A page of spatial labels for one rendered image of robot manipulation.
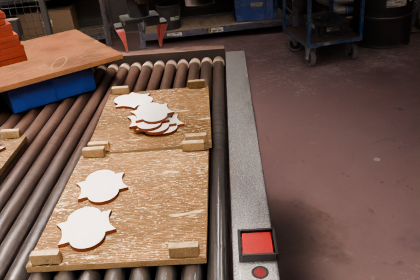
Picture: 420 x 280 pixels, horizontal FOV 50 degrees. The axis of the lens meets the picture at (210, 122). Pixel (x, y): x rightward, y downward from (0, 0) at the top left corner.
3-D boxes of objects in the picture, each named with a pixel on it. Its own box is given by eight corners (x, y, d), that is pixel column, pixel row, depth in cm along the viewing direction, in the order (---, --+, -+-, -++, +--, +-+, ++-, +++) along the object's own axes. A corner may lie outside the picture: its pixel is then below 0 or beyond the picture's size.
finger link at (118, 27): (147, 52, 128) (142, 20, 123) (121, 57, 126) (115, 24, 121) (142, 45, 133) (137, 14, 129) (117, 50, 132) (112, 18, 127)
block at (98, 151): (106, 154, 123) (104, 145, 122) (105, 157, 122) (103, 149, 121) (84, 155, 124) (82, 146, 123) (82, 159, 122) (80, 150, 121)
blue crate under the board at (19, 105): (70, 69, 193) (65, 46, 188) (99, 89, 169) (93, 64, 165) (-6, 90, 178) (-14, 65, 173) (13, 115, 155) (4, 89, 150)
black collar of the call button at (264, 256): (274, 233, 93) (274, 227, 92) (279, 260, 86) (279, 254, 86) (237, 235, 94) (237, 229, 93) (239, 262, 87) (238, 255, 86)
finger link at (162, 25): (170, 48, 129) (167, 15, 125) (146, 53, 128) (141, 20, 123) (165, 42, 135) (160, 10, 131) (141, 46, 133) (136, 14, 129)
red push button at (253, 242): (270, 236, 92) (270, 230, 92) (274, 257, 87) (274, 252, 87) (241, 237, 93) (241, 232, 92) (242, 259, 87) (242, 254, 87)
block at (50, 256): (64, 257, 89) (60, 247, 88) (61, 265, 87) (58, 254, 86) (34, 259, 89) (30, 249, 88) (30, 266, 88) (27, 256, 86)
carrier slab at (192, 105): (209, 89, 161) (208, 85, 160) (212, 148, 125) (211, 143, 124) (110, 97, 162) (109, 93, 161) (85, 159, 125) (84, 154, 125)
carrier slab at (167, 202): (209, 152, 123) (209, 147, 122) (207, 263, 87) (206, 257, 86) (82, 160, 125) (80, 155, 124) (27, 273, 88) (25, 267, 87)
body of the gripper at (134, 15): (160, 21, 125) (157, -6, 122) (124, 27, 123) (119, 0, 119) (155, 15, 131) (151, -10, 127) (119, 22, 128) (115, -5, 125)
